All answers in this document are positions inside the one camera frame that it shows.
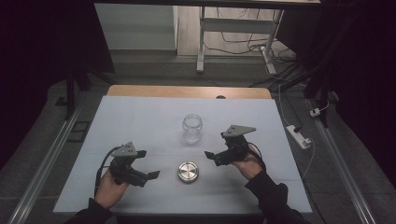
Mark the person's left hand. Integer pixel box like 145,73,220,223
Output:
94,169,131,210

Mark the tangle of black floor cables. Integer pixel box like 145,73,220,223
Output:
204,7,307,90

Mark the black floor bracket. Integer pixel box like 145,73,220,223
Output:
66,120,92,144

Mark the dark curtain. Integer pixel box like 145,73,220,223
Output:
276,0,396,188
0,0,116,171

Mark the aluminium floor rail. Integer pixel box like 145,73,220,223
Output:
7,96,86,224
305,98,378,224

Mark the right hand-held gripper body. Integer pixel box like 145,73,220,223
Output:
214,124,257,168

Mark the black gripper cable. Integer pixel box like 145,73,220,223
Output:
247,141,268,172
93,146,123,198

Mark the thin white cable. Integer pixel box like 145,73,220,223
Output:
277,83,317,181

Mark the white desk frame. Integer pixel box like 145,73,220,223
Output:
195,6,285,76

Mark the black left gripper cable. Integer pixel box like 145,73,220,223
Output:
93,146,123,198

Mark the round silver metal lid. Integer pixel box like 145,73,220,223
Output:
177,161,200,184

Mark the white power strip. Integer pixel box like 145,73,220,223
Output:
286,124,313,150

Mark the person's right hand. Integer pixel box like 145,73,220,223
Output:
231,151,264,181

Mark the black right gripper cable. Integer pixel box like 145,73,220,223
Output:
247,141,268,172

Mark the clear glass jar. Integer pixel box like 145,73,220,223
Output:
181,113,205,145

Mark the black metal stand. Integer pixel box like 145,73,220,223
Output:
270,59,332,129
55,59,117,121

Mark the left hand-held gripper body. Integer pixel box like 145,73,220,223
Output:
108,141,149,189

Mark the white cabinet panel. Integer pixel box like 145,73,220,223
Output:
93,3,179,51

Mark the wooden table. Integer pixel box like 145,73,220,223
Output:
106,84,273,101

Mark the white table mat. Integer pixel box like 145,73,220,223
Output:
53,95,313,216

